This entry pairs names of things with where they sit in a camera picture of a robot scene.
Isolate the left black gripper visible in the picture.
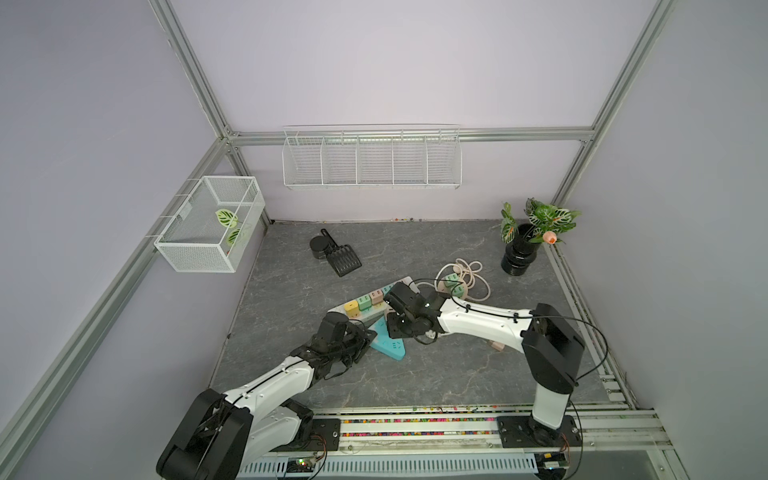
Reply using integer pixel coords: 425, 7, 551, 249
330, 325, 375, 369

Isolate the teal triangular power strip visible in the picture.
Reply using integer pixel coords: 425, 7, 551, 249
369, 317, 406, 361

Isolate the white long power strip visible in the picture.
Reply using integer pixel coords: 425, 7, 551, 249
330, 276, 419, 323

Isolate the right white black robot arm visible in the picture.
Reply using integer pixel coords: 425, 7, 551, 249
384, 282, 586, 435

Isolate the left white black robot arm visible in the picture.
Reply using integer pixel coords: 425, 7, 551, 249
156, 312, 377, 479

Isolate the yellow plug adapter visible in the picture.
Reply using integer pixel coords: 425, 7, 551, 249
343, 300, 360, 319

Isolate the black slotted scoop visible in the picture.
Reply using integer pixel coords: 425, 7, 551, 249
321, 229, 362, 277

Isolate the black round container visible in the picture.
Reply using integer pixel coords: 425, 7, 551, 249
309, 235, 332, 260

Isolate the black vase with plant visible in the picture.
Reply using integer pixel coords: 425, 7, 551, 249
500, 197, 581, 276

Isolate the white mesh basket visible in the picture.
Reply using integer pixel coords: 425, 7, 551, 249
154, 176, 265, 273

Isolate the green leaf in basket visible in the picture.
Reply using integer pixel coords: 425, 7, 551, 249
215, 209, 240, 229

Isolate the white wire wall shelf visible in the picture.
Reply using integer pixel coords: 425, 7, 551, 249
281, 124, 463, 189

